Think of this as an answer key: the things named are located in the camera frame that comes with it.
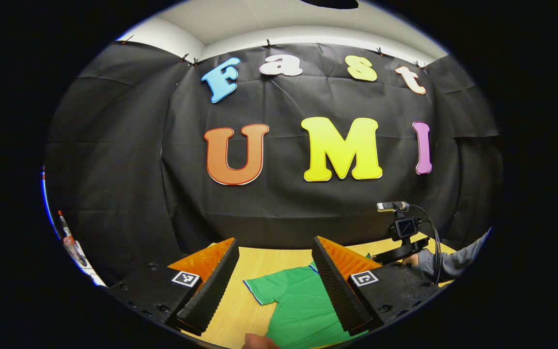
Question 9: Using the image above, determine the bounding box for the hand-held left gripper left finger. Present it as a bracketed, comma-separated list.
[107, 237, 240, 336]

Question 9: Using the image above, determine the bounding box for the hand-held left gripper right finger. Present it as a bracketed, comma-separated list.
[311, 236, 440, 337]

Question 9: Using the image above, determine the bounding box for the green T-shirt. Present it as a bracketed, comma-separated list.
[243, 253, 374, 349]

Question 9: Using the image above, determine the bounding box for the black backdrop cloth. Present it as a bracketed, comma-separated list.
[44, 41, 502, 286]

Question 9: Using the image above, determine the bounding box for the white blue edged board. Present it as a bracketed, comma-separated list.
[41, 165, 108, 287]

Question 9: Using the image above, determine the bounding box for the red grey tool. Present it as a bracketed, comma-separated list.
[58, 210, 87, 267]

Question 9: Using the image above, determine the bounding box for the black cable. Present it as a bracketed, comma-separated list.
[407, 204, 442, 286]

